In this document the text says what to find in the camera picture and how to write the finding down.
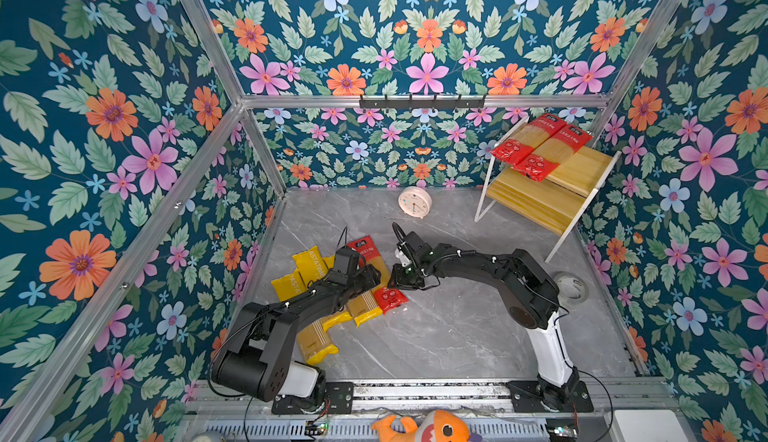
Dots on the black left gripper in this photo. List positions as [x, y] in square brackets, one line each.
[370, 276]

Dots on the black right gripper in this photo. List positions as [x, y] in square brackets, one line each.
[397, 280]

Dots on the red spaghetti bag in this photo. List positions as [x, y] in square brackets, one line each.
[380, 299]
[522, 142]
[554, 151]

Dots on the yellow pasta bag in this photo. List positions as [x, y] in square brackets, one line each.
[315, 343]
[360, 310]
[312, 265]
[289, 286]

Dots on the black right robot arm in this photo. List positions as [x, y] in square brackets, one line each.
[528, 293]

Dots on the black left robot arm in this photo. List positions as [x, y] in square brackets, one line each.
[256, 358]

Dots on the wooden two-tier shelf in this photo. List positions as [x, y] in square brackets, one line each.
[555, 203]

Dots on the cream alarm clock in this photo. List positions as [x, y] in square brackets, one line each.
[415, 202]

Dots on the orange plush fish toy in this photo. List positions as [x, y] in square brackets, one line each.
[437, 426]

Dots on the clear tape roll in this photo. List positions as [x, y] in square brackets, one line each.
[573, 290]

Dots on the white box bottom right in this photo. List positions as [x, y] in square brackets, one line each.
[649, 425]

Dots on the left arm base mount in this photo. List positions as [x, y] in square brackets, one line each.
[327, 398]

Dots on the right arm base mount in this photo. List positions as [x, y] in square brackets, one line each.
[529, 396]

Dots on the black wall hook rail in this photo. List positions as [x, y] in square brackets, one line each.
[411, 102]

